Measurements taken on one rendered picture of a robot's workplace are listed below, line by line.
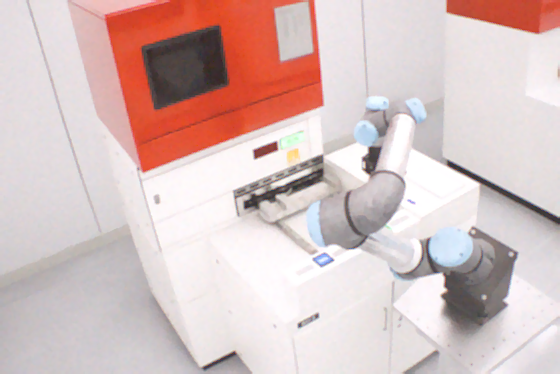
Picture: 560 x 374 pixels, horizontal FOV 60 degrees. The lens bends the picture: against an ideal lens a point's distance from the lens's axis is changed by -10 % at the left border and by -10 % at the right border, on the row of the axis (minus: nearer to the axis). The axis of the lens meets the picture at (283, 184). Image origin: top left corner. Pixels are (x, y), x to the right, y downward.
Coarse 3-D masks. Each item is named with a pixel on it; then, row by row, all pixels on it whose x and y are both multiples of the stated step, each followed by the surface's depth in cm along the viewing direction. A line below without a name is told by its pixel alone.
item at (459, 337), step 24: (432, 288) 178; (528, 288) 171; (408, 312) 170; (432, 312) 168; (456, 312) 167; (504, 312) 163; (528, 312) 162; (552, 312) 160; (432, 336) 160; (456, 336) 158; (480, 336) 156; (504, 336) 155; (528, 336) 153; (456, 360) 150; (480, 360) 149; (504, 360) 150
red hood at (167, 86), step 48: (96, 0) 185; (144, 0) 168; (192, 0) 170; (240, 0) 179; (288, 0) 190; (96, 48) 186; (144, 48) 168; (192, 48) 178; (240, 48) 188; (288, 48) 198; (96, 96) 224; (144, 96) 175; (192, 96) 185; (240, 96) 196; (288, 96) 208; (144, 144) 183; (192, 144) 193
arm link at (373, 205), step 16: (384, 112) 151; (400, 112) 145; (416, 112) 144; (400, 128) 139; (384, 144) 137; (400, 144) 134; (384, 160) 130; (400, 160) 130; (384, 176) 124; (400, 176) 125; (352, 192) 124; (368, 192) 121; (384, 192) 121; (400, 192) 123; (352, 208) 121; (368, 208) 120; (384, 208) 120; (368, 224) 121; (384, 224) 123
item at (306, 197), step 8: (320, 184) 233; (304, 192) 229; (312, 192) 228; (320, 192) 228; (328, 192) 228; (336, 192) 231; (296, 200) 224; (304, 200) 224; (312, 200) 225; (280, 208) 221; (296, 208) 222; (264, 216) 219; (272, 216) 217; (280, 216) 219
